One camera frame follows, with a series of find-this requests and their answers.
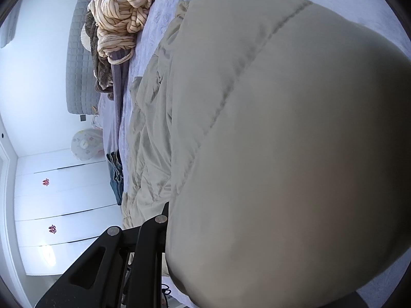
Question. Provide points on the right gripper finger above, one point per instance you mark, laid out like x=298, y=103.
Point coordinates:
x=143, y=285

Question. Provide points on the beige puffer jacket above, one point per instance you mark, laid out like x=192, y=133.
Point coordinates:
x=273, y=153

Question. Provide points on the white wardrobe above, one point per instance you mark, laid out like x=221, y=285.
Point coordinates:
x=60, y=206

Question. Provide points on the folded blue jeans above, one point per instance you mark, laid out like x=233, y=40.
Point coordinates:
x=116, y=175

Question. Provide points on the white covered fan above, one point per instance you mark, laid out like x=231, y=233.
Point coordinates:
x=87, y=144

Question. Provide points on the grey quilted headboard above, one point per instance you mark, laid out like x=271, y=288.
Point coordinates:
x=81, y=96

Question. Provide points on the brown fleece garment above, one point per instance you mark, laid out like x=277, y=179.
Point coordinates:
x=101, y=66

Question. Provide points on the grey lilac fleece cloth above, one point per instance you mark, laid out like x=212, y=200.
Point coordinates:
x=120, y=79

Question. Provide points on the round white cushion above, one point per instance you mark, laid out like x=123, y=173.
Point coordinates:
x=85, y=39

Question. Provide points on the cream striped fleece garment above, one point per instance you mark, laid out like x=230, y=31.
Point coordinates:
x=118, y=21

